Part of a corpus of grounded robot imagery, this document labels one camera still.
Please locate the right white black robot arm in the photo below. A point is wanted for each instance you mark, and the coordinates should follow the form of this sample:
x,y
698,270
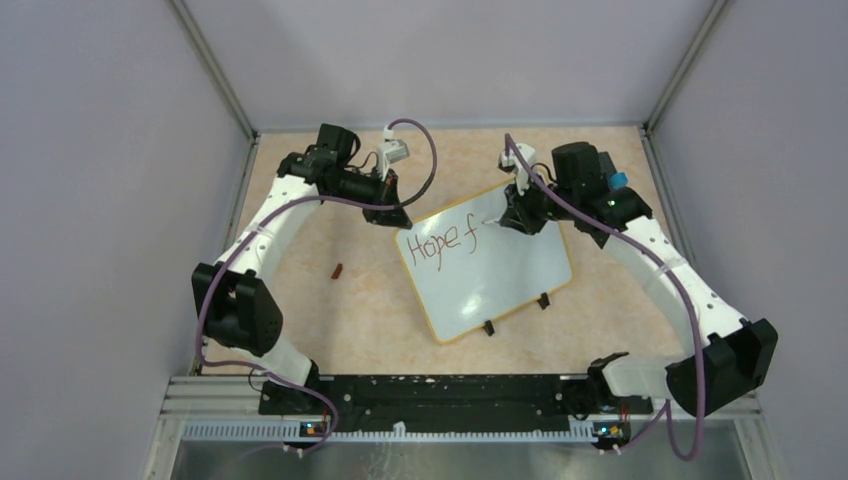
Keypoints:
x,y
726,355

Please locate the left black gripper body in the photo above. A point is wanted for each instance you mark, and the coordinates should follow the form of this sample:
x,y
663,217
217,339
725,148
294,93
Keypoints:
x,y
369,190

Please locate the yellow framed whiteboard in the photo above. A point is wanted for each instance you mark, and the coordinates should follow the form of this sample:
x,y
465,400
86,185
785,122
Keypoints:
x,y
465,274

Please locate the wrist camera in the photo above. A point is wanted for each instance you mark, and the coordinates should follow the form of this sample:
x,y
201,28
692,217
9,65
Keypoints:
x,y
508,162
390,150

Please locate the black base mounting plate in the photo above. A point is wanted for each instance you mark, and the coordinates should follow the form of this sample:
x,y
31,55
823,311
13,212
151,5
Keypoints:
x,y
449,403

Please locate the white cable duct rail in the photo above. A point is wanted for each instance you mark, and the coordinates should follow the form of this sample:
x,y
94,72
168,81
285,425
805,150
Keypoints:
x,y
288,431

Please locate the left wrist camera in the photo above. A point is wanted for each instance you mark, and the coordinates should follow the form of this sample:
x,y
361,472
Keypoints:
x,y
390,150

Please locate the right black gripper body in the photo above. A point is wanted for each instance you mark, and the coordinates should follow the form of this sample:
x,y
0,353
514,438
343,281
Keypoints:
x,y
535,209

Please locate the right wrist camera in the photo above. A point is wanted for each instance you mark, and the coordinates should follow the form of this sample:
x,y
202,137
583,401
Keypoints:
x,y
508,162

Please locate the red marker cap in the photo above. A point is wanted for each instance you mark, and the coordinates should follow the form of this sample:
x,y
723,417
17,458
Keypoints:
x,y
337,271

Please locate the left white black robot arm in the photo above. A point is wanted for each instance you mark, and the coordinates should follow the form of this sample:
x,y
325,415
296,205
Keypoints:
x,y
233,296

